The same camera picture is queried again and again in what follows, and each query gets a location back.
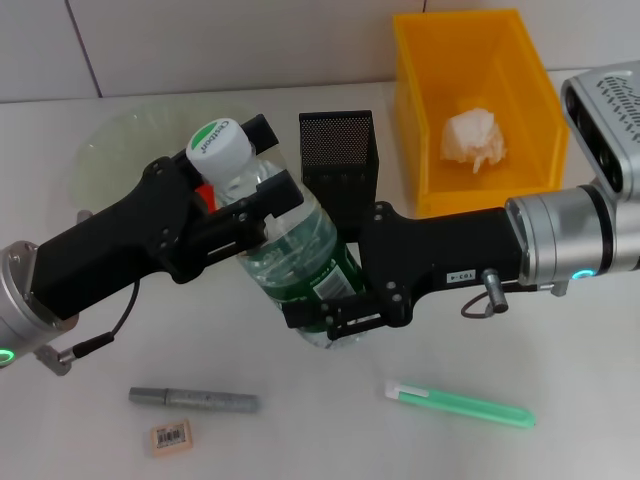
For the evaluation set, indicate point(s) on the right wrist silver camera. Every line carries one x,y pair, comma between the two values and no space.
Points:
610,125

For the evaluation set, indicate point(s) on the white paper ball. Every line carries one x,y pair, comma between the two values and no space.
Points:
472,137

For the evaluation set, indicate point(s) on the green glass fruit plate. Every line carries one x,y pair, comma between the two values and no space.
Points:
125,135

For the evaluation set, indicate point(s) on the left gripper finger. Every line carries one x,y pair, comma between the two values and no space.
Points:
260,132

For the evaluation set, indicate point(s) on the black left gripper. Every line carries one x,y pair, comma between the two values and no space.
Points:
125,245

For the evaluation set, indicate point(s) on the clear green-label water bottle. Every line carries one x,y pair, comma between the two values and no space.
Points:
295,240

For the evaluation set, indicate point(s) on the black mesh pen holder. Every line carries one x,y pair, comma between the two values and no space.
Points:
335,145

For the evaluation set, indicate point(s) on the beige barcode eraser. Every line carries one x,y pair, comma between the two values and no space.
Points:
172,437

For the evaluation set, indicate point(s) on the yellow plastic bin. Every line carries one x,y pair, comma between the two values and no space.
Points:
425,125

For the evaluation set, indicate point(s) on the silver marker pen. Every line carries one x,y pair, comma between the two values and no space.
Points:
200,400

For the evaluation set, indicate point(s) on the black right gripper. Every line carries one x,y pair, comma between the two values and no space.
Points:
440,250

